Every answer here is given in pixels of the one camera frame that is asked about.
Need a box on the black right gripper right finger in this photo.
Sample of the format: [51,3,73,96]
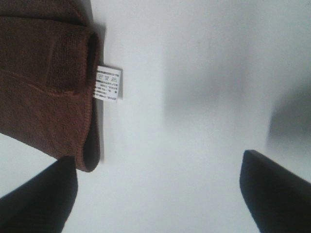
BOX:
[239,150,311,233]

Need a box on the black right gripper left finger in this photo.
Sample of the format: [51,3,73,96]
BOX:
[0,157,78,233]

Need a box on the brown towel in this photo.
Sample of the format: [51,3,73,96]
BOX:
[0,0,101,172]

